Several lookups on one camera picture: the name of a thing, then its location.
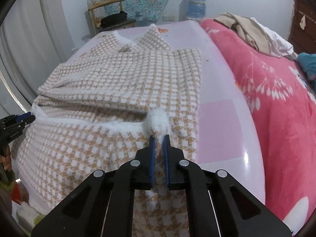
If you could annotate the black garment on chair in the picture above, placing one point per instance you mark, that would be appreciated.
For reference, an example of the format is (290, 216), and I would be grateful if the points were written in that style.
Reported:
(113, 19)

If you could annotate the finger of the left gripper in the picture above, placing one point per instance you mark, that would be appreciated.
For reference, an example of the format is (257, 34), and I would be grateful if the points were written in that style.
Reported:
(23, 117)
(27, 120)

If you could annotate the lilac bed sheet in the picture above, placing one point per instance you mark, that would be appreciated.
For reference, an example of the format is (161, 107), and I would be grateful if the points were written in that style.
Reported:
(226, 138)

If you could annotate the white curtain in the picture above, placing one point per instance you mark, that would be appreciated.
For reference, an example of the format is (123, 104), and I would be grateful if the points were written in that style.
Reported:
(35, 39)

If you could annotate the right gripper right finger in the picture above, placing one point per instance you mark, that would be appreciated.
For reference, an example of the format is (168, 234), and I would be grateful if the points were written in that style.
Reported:
(217, 204)

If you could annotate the person's left hand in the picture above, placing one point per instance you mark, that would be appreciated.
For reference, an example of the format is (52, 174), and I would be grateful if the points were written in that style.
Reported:
(6, 160)

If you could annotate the pink floral blanket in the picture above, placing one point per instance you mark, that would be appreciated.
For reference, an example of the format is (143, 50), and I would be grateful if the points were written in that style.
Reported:
(282, 106)

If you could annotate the teal blue garment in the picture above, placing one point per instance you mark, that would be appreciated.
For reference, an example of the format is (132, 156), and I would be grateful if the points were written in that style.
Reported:
(307, 63)

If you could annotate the wooden chair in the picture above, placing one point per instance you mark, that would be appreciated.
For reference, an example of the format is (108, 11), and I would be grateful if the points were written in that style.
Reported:
(129, 22)

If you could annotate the red paper bag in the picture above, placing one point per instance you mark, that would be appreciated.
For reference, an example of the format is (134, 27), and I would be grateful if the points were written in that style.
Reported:
(16, 194)

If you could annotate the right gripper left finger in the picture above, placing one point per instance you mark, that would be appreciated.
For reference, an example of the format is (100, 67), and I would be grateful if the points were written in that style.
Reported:
(102, 205)

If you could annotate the beige clothes pile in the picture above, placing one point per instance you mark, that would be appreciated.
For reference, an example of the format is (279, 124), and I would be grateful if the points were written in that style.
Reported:
(259, 37)

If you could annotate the dark brown door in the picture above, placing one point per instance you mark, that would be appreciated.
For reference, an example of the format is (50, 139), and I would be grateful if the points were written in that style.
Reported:
(303, 29)

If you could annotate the wall power socket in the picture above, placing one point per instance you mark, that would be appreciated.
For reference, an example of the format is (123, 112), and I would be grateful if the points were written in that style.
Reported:
(169, 18)

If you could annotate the beige white houndstooth coat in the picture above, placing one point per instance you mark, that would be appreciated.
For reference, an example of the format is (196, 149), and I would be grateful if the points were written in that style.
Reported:
(96, 111)

